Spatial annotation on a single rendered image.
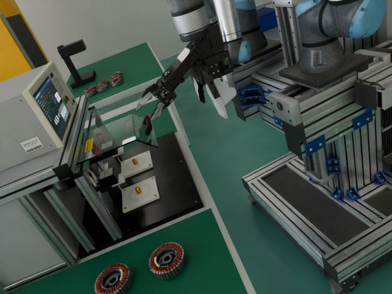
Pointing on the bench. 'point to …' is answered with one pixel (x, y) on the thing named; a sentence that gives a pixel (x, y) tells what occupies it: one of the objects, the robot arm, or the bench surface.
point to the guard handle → (147, 125)
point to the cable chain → (70, 184)
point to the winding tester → (30, 116)
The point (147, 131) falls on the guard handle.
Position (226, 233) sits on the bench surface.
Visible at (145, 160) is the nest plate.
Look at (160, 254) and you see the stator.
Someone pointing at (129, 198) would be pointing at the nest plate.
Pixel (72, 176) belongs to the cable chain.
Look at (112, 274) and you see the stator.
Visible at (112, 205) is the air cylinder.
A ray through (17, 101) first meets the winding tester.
